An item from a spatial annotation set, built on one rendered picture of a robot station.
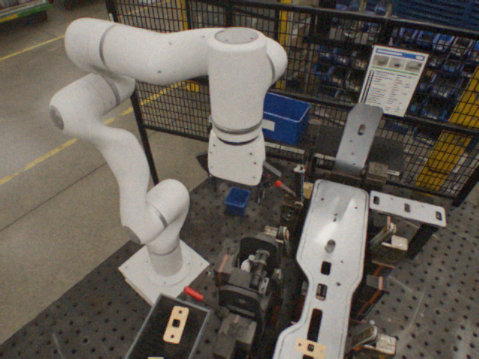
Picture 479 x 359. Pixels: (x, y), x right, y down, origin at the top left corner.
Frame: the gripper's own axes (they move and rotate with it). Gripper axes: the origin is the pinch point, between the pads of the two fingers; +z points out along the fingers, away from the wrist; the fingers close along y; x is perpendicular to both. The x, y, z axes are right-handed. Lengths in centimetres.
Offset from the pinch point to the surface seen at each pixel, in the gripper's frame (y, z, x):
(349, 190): 29, 45, 53
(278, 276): 11.3, 34.7, 2.2
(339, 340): 32, 45, -6
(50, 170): -214, 145, 88
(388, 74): 33, 11, 90
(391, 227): 42, 33, 29
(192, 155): -99, 145, 150
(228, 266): -3.5, 37.0, 1.5
